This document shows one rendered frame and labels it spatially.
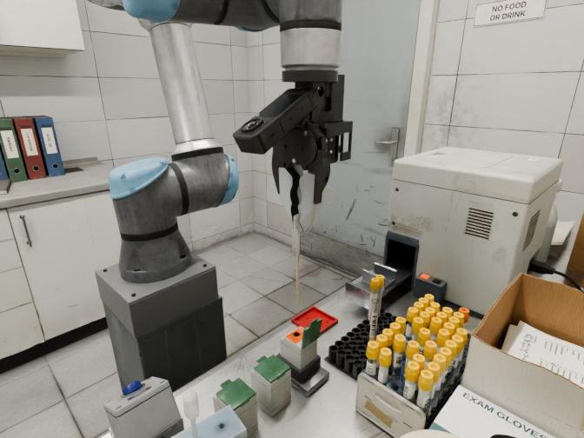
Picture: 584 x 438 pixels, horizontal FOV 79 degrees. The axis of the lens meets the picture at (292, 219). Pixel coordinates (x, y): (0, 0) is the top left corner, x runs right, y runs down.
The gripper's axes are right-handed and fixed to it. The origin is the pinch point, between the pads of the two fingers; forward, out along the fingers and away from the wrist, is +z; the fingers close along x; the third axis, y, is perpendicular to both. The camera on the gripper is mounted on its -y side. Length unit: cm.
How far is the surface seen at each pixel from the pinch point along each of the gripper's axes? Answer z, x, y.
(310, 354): 21.7, -2.6, 0.3
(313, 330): 16.6, -3.3, -0.1
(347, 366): 25.4, -6.2, 5.5
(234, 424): 16.8, -7.1, -18.1
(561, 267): 27, -27, 76
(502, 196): 0.9, -17.0, 37.8
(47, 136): 5, 192, 15
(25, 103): -10, 223, 15
